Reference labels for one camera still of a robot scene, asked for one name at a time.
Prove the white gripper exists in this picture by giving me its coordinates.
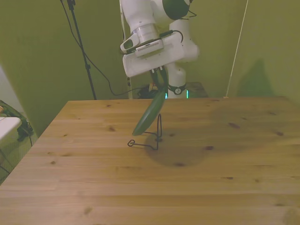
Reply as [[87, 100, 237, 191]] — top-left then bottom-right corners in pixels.
[[122, 31, 186, 91]]

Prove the green round plate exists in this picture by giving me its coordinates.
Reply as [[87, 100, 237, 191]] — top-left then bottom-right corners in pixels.
[[132, 90, 168, 137]]

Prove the black tripod pole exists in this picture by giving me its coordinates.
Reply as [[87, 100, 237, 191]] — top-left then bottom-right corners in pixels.
[[66, 0, 98, 100]]

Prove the white folding table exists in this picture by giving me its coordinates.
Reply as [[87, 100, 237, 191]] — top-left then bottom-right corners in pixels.
[[0, 117, 22, 142]]

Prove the tangle of floor wires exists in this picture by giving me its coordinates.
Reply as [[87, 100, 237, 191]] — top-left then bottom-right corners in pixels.
[[136, 83, 160, 99]]

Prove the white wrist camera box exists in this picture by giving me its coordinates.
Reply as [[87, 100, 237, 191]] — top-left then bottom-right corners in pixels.
[[120, 34, 165, 58]]

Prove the black cable by tripod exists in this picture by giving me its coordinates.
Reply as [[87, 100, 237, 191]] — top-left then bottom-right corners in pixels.
[[60, 0, 142, 97]]

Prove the black wire plate stand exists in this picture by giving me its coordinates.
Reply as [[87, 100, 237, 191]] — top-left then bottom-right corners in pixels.
[[127, 113, 163, 151]]

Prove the white hanging cord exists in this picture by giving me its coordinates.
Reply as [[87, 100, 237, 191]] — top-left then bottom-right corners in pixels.
[[224, 0, 249, 99]]

